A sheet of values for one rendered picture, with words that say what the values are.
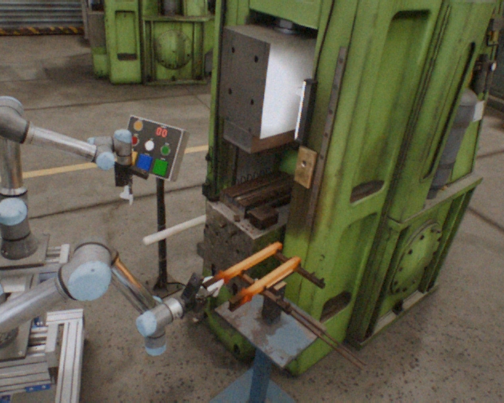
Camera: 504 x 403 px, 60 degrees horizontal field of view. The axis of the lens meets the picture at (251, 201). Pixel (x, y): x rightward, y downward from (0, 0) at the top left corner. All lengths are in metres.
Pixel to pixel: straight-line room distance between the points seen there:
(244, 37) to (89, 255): 1.05
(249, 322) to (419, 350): 1.42
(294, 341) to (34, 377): 1.01
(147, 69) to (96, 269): 5.55
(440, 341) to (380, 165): 1.44
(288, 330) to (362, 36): 1.19
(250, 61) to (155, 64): 4.94
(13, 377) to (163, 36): 5.40
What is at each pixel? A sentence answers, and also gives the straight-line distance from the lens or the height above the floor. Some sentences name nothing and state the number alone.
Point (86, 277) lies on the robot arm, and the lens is 1.39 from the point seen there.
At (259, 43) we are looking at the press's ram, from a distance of 1.84.
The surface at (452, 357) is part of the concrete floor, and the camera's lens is 3.15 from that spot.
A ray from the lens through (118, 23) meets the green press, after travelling 6.67.
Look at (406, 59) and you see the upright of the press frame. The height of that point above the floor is 1.73.
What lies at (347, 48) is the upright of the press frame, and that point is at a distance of 1.73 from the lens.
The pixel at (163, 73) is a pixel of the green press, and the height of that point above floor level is 0.16.
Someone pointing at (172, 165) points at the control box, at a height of 1.03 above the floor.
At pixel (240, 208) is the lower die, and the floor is 0.96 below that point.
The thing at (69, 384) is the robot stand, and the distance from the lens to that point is 2.42.
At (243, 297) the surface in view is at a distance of 1.66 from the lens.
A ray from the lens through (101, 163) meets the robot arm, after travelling 1.97.
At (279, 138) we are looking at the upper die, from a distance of 2.09.
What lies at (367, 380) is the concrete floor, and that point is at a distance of 2.81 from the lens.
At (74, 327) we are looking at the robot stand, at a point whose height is 0.23.
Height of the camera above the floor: 2.15
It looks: 32 degrees down
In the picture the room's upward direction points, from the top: 6 degrees clockwise
